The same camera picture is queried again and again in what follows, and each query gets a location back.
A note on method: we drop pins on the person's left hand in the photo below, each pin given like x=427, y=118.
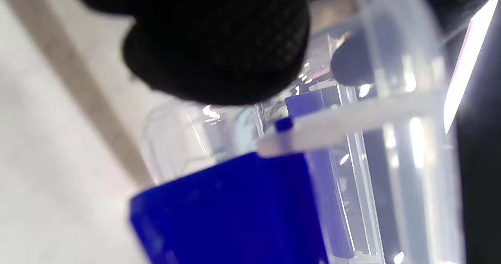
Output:
x=219, y=40

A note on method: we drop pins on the clear plastic storage box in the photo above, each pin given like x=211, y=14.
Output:
x=235, y=209

